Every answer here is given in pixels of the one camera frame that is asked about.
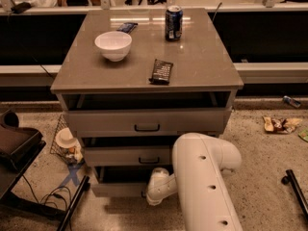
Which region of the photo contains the grey bottom drawer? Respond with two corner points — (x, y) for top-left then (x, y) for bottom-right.
(91, 165), (173, 197)

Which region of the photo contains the grey drawer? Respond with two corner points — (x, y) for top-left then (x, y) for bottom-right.
(83, 136), (177, 167)
(91, 165), (173, 197)
(64, 91), (232, 138)

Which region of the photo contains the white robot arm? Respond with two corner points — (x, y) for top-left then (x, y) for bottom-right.
(146, 133), (243, 231)

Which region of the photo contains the grey top drawer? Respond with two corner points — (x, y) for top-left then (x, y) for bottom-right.
(64, 91), (232, 138)

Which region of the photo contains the grey drawer cabinet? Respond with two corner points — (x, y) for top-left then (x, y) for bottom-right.
(50, 7), (244, 199)

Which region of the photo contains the grey middle drawer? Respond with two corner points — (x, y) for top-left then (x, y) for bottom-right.
(83, 136), (177, 167)

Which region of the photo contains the dark chocolate bar wrapper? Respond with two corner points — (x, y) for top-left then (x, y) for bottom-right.
(149, 59), (173, 85)

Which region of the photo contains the white ceramic bowl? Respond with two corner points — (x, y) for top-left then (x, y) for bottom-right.
(94, 31), (132, 62)

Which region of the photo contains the blue snack bar wrapper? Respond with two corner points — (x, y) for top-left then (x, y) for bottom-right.
(117, 22), (138, 34)

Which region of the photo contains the blue soda can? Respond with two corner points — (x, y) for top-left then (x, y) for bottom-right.
(165, 5), (183, 41)

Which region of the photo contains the white cup in basket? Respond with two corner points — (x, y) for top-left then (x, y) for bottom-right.
(55, 128), (77, 148)

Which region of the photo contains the black stand leg left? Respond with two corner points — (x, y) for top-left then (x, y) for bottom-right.
(57, 176), (90, 231)

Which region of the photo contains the black stand leg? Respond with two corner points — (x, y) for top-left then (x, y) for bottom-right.
(57, 176), (90, 231)
(281, 169), (308, 221)

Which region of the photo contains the crumpled snack bag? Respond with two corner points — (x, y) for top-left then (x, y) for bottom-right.
(263, 116), (302, 134)

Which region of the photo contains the black office chair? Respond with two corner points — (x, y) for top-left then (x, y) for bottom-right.
(0, 109), (65, 220)

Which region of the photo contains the blue can on floor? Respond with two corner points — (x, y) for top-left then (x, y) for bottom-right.
(283, 95), (301, 108)

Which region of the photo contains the green packet on floor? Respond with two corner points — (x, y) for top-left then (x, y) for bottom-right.
(298, 128), (308, 142)

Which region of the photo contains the black stand leg right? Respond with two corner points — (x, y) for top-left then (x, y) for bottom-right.
(281, 169), (308, 221)

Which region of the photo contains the black device on ledge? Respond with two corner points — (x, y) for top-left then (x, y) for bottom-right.
(12, 2), (32, 14)

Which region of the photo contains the wire mesh waste basket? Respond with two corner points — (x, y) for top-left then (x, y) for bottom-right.
(50, 115), (83, 165)

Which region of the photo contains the black cable on floor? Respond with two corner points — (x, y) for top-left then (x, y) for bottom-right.
(21, 174), (73, 231)

